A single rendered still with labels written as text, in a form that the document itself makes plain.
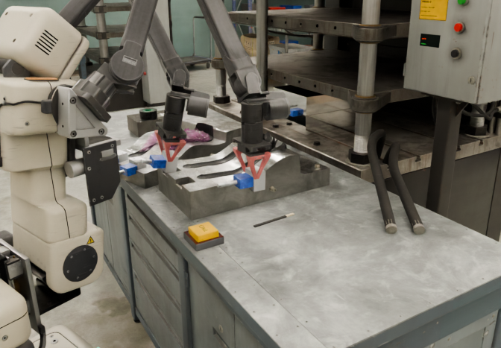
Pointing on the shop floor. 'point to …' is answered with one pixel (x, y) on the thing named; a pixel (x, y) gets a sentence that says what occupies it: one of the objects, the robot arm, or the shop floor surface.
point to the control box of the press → (452, 59)
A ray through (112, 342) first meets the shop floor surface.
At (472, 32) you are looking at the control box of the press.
